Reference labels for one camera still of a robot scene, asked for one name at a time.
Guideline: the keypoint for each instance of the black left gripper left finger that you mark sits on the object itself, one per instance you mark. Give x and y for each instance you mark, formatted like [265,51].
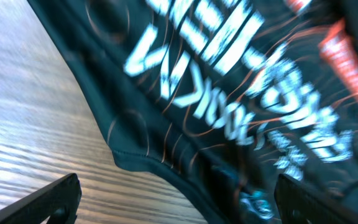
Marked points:
[55,203]

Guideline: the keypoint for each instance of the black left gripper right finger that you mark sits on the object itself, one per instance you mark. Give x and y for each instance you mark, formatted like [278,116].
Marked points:
[299,204]

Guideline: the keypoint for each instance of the black printed cycling jersey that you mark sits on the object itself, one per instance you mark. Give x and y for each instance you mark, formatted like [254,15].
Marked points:
[220,97]

